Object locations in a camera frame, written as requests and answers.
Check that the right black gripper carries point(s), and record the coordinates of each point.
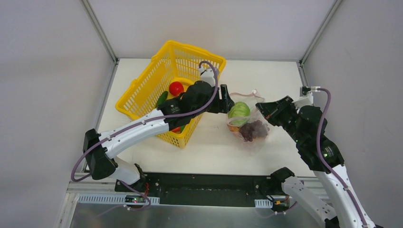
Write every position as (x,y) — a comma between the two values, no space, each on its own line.
(275,111)

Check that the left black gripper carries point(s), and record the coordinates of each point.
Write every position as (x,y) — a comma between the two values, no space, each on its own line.
(223,99)

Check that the green cabbage toy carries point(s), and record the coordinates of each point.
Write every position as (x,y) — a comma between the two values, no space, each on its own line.
(239,114)

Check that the clear pink-dotted zip bag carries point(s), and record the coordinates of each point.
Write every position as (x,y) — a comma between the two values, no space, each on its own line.
(250,99)

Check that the purple grapes toy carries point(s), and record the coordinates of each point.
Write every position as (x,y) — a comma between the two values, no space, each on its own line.
(254,130)

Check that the red tomato toy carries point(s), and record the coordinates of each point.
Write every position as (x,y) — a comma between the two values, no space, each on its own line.
(176,88)

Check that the yellow plastic basket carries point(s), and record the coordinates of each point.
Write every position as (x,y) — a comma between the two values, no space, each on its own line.
(174,62)

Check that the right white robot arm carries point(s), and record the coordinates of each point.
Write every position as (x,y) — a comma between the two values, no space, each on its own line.
(324,158)

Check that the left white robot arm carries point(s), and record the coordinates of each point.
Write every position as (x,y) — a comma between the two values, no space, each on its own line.
(101,149)

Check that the orange carrot toy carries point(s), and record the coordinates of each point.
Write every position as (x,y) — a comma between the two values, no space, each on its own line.
(176,130)

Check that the green cucumber toy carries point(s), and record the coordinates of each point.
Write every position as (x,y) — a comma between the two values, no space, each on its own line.
(162,98)

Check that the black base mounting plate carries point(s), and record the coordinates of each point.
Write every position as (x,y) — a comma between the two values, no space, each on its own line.
(209,189)

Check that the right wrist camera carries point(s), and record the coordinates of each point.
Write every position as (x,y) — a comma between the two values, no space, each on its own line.
(306,96)

